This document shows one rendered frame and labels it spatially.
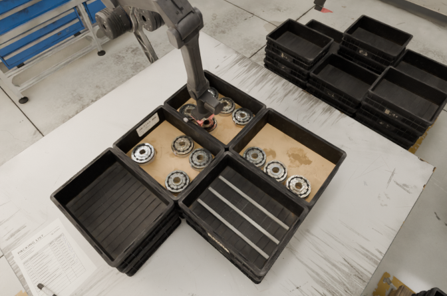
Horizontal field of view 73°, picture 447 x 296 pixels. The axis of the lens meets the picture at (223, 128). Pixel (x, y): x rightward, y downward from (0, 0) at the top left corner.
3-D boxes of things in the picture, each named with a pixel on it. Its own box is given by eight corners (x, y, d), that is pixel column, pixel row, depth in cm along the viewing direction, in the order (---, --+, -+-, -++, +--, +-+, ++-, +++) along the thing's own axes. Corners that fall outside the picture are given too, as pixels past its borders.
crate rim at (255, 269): (176, 204, 115) (175, 202, 113) (227, 151, 128) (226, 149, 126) (261, 279, 99) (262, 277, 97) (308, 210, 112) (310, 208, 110)
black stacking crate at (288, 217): (181, 213, 123) (176, 203, 113) (227, 163, 135) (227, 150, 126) (259, 282, 107) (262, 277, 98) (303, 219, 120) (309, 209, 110)
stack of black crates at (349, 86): (300, 103, 240) (308, 72, 212) (320, 82, 252) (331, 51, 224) (345, 130, 223) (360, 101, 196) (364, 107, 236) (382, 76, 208)
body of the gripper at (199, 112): (217, 109, 136) (216, 98, 130) (199, 122, 133) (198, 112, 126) (207, 101, 139) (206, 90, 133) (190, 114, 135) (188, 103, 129)
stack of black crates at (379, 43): (326, 76, 256) (342, 32, 219) (344, 58, 268) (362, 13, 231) (370, 100, 240) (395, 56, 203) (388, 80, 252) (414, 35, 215)
